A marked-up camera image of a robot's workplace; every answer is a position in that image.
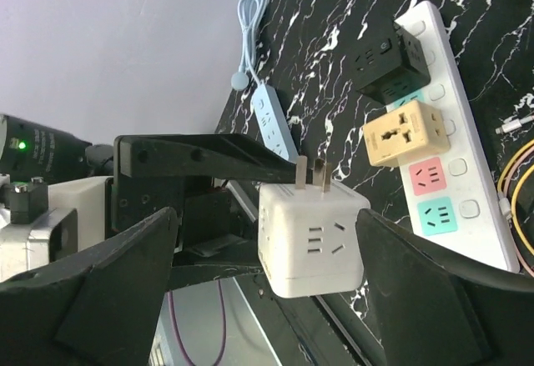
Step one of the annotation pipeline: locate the pink charging cable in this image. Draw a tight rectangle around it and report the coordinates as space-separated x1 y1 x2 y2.
494 115 534 278

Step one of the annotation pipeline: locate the light blue power strip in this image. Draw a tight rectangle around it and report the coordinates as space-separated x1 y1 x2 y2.
251 83 298 163

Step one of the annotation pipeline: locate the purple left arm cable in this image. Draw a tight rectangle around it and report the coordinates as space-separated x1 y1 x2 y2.
166 278 229 366

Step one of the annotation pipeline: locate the yellow charging cable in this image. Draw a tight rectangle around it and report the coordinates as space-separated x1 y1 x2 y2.
496 136 534 258

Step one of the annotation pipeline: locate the black cube socket adapter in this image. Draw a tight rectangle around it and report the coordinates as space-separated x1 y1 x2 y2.
350 19 431 105

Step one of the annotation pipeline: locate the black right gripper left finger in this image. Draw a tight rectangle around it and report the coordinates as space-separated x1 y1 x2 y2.
1 208 178 365

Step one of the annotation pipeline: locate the white multicolour power strip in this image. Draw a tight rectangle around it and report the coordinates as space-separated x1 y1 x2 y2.
396 1 520 273

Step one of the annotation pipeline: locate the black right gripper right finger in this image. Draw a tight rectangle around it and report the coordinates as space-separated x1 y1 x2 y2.
356 209 533 365

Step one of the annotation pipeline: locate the light blue cable loop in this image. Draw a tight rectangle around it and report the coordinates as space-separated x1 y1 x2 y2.
229 0 268 90

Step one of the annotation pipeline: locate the white cube socket adapter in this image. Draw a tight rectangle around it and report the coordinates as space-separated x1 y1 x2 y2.
258 156 370 298

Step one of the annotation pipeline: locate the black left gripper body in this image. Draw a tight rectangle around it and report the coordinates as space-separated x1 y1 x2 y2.
85 134 262 292

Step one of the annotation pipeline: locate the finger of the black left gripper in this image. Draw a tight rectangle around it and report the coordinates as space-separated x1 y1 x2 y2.
113 133 296 183
166 263 264 291

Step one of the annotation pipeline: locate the beige travel adapter cube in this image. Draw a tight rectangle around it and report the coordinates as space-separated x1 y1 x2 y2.
362 100 451 168

